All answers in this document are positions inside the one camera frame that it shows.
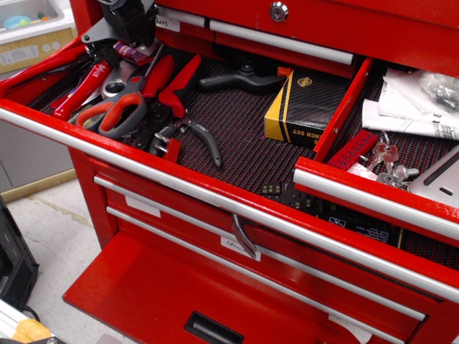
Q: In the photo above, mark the white toy sink unit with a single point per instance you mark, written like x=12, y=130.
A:
x=32, y=30

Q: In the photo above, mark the red tool chest cabinet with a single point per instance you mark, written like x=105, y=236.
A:
x=331, y=36

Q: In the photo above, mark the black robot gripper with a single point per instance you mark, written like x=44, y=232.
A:
x=127, y=21

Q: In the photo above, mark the plastic bag of bolts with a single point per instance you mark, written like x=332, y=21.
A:
x=442, y=89

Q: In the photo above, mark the white folded paper manual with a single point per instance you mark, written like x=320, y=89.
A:
x=404, y=107

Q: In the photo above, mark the red handled crimping pliers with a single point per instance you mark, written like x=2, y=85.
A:
x=168, y=104

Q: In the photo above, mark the black case on floor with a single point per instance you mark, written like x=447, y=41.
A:
x=19, y=269

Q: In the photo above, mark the red hex key holder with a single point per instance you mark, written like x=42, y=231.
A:
x=358, y=146

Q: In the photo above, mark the silver key bunch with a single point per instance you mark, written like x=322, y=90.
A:
x=387, y=153

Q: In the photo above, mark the open red bottom drawer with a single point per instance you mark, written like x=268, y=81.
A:
x=149, y=292

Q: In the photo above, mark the silver cabinet lock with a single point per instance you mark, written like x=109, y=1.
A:
x=278, y=11

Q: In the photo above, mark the red grey handled scissors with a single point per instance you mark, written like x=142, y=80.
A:
x=114, y=111

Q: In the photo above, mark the black yellow wrench set box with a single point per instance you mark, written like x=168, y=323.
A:
x=304, y=107

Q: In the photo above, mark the black clamp handle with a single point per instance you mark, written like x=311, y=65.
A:
x=244, y=78

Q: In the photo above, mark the open red tool drawer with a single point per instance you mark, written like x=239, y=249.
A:
x=374, y=240

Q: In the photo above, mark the grey handled small pliers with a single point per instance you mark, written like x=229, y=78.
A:
x=163, y=137

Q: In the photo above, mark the silver metal plate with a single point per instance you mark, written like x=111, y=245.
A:
x=440, y=181

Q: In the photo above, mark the red handled wire stripper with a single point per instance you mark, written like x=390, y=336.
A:
x=93, y=76

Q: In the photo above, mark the silver utility knife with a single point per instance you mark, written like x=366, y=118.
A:
x=118, y=78

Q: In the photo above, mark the red glue tube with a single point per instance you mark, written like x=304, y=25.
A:
x=132, y=55

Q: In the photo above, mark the black crimper die set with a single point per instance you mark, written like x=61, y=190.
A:
x=286, y=193

